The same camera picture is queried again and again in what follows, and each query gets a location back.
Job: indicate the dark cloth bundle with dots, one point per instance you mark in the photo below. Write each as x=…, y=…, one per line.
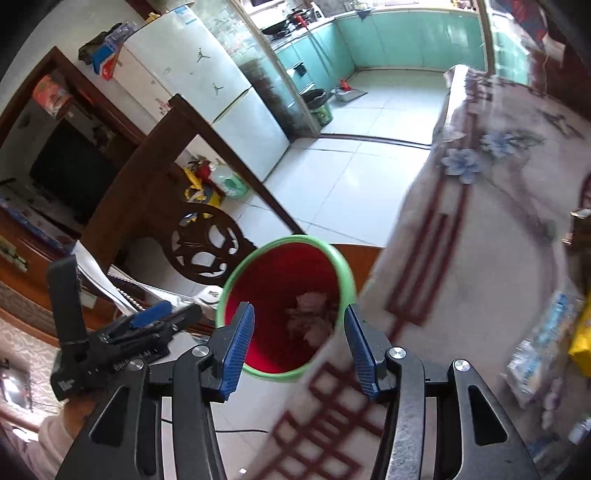
x=90, y=51

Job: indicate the yellow carton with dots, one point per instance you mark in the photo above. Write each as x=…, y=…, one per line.
x=582, y=341

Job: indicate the blue patterned long box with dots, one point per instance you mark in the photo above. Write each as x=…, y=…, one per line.
x=32, y=221

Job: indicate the black television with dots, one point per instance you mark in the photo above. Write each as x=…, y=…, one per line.
x=69, y=175

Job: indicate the green plastic jug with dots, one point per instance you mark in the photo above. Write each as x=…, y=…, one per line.
x=231, y=182

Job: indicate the clear plastic snack bag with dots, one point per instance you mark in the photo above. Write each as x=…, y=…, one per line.
x=545, y=341

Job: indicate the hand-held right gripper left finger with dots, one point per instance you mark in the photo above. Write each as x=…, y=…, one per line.
x=238, y=350

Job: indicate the teal kitchen cabinets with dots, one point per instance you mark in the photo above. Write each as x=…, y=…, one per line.
x=415, y=41

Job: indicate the blue red carton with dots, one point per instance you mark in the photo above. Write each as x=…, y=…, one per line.
x=105, y=60

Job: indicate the black trash bin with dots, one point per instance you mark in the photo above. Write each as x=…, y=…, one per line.
x=321, y=115

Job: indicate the black wok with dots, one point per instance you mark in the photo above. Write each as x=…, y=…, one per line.
x=279, y=27

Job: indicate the orange patterned box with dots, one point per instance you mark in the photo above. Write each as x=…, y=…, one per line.
x=51, y=94

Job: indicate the person's left forearm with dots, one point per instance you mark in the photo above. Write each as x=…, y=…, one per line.
x=51, y=438

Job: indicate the red broom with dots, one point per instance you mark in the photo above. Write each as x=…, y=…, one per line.
x=343, y=84

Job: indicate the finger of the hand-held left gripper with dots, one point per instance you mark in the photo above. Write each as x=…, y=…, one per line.
x=152, y=313
x=184, y=318

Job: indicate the grey dustpan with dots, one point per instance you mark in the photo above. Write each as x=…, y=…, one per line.
x=346, y=94

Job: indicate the floral tablecloth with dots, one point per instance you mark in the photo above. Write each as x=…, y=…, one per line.
x=485, y=207

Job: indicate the red bin with green rim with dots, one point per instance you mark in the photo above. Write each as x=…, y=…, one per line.
x=277, y=277

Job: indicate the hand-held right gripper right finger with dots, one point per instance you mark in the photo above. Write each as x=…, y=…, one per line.
x=362, y=355

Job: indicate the white refrigerator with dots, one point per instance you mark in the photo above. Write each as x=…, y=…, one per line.
x=194, y=69

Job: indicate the crumpled white tissue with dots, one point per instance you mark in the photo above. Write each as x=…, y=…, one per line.
x=309, y=318

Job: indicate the wooden television cabinet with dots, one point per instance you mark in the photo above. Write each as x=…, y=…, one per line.
x=27, y=272

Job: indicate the carved dark wooden chair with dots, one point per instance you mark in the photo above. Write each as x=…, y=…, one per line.
x=208, y=278

